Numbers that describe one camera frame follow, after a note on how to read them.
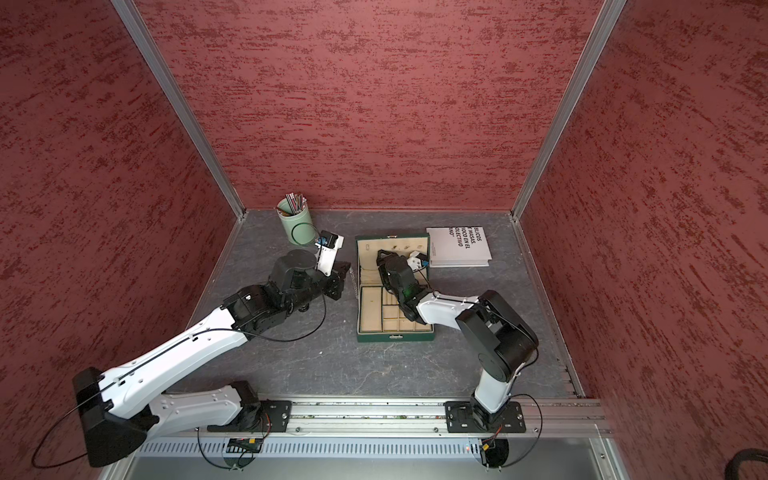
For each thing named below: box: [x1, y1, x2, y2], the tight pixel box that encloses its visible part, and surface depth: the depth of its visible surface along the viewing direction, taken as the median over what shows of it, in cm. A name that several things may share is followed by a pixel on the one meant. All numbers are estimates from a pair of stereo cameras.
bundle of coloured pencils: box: [285, 192, 307, 215], surface depth 106 cm
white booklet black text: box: [426, 226, 493, 267], surface depth 108 cm
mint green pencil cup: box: [276, 192, 318, 246], surface depth 106 cm
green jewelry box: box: [355, 234, 434, 343], surface depth 89 cm
